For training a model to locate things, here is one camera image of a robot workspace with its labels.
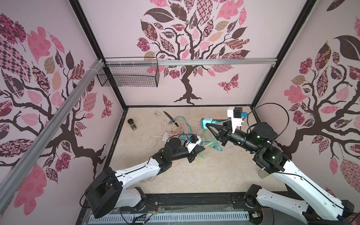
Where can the white vented cable duct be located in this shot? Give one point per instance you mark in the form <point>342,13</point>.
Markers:
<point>170,218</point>

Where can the black knife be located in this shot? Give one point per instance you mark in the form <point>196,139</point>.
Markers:
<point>172,120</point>

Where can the wire mesh basket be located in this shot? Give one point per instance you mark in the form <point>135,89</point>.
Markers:
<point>130,72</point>

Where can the white multicolour power strip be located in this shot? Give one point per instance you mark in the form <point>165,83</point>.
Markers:
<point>167,136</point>

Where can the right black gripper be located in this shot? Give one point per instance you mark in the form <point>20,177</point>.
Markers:
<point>226,135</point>

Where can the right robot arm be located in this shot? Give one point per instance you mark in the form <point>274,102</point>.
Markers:
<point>316,207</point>

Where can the black cap spice bottle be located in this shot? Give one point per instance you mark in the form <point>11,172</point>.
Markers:
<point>132,124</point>

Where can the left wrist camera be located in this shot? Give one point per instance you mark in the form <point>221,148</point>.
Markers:
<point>192,142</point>

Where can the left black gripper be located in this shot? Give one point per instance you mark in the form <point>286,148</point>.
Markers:
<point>193,153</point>

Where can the black lid jar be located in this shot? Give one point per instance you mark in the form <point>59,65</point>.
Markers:
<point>262,174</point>

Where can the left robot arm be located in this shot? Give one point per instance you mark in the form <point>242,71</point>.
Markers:
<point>114,189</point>

